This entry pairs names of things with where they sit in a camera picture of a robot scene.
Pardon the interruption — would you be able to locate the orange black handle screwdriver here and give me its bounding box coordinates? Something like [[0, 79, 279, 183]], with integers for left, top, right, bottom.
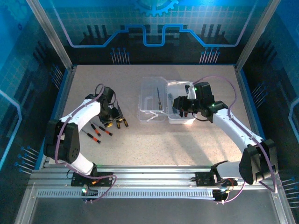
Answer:
[[90, 120, 101, 137], [81, 129, 101, 144], [93, 123, 113, 136]]

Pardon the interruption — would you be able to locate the clear plastic tool box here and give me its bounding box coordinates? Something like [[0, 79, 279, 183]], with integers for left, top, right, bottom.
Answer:
[[137, 76, 197, 126]]

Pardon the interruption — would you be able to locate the controller board with green light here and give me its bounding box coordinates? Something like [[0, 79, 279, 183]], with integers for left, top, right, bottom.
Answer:
[[212, 189, 228, 201], [80, 184, 99, 196]]

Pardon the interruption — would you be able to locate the aluminium mounting beam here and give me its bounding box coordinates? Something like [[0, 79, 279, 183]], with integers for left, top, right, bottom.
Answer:
[[29, 165, 281, 190]]

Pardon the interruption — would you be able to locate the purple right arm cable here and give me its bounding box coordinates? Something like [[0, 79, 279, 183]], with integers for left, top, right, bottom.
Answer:
[[192, 75, 278, 205]]

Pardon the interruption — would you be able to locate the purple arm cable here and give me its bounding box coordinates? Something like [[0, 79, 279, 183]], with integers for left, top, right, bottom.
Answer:
[[192, 75, 278, 205], [54, 83, 118, 204]]

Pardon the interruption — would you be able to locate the aluminium side rail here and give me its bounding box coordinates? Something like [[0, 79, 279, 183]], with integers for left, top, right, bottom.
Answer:
[[234, 65, 276, 168], [35, 65, 78, 168]]

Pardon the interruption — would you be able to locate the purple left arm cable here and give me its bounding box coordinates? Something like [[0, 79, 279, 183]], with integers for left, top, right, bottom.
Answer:
[[54, 83, 118, 204]]

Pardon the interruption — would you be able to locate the thin black cable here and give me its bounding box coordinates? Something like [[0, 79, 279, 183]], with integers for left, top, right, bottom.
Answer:
[[67, 166, 80, 181]]

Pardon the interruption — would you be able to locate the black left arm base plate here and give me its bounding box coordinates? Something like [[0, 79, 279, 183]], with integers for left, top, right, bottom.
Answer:
[[71, 171, 114, 187]]

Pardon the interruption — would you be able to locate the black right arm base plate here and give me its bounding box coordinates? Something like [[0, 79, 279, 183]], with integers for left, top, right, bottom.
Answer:
[[195, 171, 238, 187]]

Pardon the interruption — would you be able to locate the slotted grey cable duct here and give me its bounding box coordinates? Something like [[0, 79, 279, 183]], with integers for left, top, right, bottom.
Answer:
[[36, 189, 217, 199]]

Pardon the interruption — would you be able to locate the aluminium frame post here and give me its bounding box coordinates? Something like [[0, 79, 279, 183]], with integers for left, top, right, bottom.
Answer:
[[235, 0, 281, 70], [26, 0, 73, 70]]

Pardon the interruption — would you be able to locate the aluminium lower frame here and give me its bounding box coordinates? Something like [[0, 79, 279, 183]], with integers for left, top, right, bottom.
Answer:
[[14, 184, 296, 224]]

